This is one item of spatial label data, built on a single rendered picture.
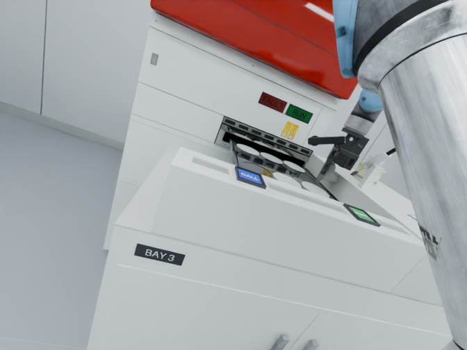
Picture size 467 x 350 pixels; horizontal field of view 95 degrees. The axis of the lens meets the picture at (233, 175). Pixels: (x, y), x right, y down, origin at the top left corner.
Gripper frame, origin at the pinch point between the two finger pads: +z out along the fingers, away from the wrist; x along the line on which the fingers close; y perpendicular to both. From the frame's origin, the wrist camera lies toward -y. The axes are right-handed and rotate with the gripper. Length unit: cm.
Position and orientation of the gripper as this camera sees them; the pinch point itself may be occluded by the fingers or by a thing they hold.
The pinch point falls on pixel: (316, 180)
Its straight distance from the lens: 83.2
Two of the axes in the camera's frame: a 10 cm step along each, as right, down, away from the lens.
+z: -3.7, 8.6, 3.6
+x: 4.1, -2.0, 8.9
